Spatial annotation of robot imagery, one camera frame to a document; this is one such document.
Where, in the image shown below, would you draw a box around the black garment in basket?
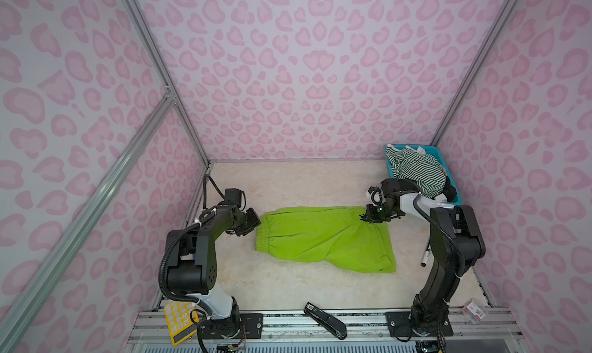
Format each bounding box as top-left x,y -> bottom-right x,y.
401,176 -> 459,204

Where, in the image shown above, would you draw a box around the yellow calculator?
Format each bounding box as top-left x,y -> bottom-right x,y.
164,302 -> 200,346

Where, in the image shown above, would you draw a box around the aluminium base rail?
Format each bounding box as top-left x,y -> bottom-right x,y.
124,306 -> 528,353

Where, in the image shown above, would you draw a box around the small white red box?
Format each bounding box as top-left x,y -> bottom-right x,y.
462,299 -> 487,324

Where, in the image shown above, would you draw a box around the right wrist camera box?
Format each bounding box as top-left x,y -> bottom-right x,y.
365,178 -> 402,205

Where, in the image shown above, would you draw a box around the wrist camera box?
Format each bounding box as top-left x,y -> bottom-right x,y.
365,178 -> 402,205
224,188 -> 246,211

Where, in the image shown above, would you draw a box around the lime green shorts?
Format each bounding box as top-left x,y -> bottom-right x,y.
255,207 -> 396,274

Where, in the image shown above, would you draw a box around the green white striped shirt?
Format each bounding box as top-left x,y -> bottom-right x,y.
385,144 -> 447,198

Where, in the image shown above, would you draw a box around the black stapler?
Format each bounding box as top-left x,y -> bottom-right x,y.
303,302 -> 348,340

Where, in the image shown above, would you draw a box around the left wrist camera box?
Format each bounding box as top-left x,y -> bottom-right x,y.
224,188 -> 246,211

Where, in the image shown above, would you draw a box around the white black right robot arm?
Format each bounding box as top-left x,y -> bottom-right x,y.
361,187 -> 486,339

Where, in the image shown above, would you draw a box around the teal plastic laundry basket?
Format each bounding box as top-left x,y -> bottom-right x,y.
385,144 -> 462,205

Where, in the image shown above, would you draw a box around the white marker pen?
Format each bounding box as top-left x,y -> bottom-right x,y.
420,242 -> 431,268

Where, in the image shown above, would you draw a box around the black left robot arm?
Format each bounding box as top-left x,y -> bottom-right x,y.
158,204 -> 261,339

